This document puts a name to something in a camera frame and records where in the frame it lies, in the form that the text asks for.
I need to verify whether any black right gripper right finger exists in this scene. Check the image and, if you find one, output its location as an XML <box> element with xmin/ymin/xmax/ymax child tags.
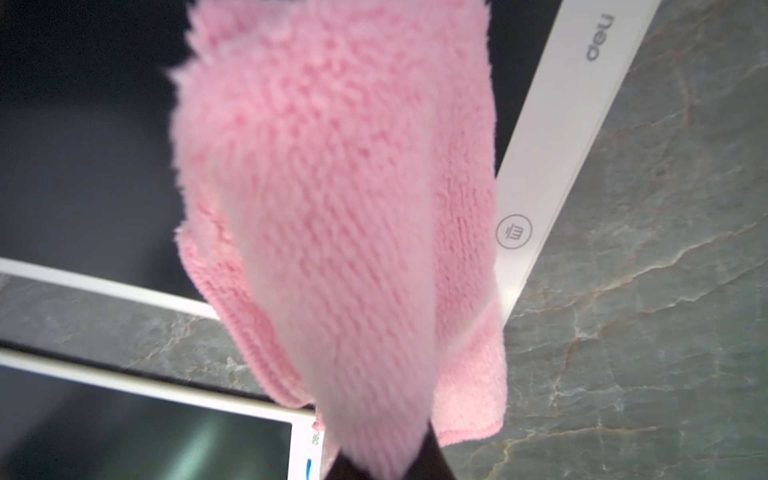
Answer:
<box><xmin>404</xmin><ymin>424</ymin><xmax>456</xmax><ymax>480</ymax></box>

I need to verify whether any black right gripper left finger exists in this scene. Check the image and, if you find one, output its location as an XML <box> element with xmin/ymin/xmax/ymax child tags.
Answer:
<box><xmin>325</xmin><ymin>453</ymin><xmax>371</xmax><ymax>480</ymax></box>

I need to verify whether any pink microfiber cloth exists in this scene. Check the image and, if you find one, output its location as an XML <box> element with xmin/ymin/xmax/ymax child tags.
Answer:
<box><xmin>170</xmin><ymin>1</ymin><xmax>507</xmax><ymax>479</ymax></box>

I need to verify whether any white drawing tablet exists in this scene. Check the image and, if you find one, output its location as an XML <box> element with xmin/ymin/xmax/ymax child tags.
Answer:
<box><xmin>1</xmin><ymin>348</ymin><xmax>324</xmax><ymax>479</ymax></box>
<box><xmin>1</xmin><ymin>1</ymin><xmax>658</xmax><ymax>318</ymax></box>

